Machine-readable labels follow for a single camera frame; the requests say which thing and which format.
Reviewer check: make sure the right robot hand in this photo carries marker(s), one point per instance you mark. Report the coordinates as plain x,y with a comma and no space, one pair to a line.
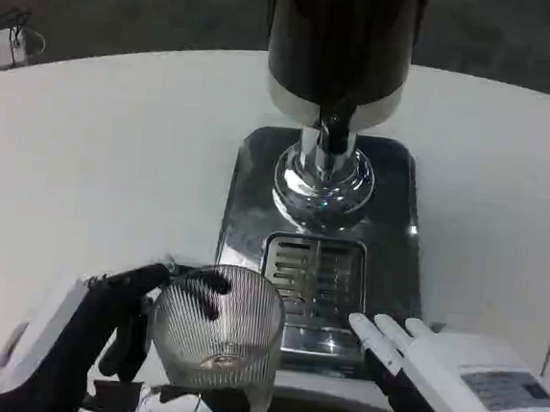
443,380

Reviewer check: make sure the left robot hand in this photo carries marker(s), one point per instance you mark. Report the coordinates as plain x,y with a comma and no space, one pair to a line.
65,342

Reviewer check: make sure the clear ribbed glass cup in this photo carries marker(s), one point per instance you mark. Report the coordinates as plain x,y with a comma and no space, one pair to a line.
226,327

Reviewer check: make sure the slotted steel drip grid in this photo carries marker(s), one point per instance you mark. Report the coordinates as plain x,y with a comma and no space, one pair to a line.
314,277

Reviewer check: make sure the steel drip tray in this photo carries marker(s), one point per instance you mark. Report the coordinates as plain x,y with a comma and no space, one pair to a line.
390,216

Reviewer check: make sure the black dispenser tap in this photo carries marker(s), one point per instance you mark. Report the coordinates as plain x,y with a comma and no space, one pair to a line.
338,125

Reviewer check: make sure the black drink dispenser chrome stand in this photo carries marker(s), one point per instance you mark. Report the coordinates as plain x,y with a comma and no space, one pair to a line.
340,43

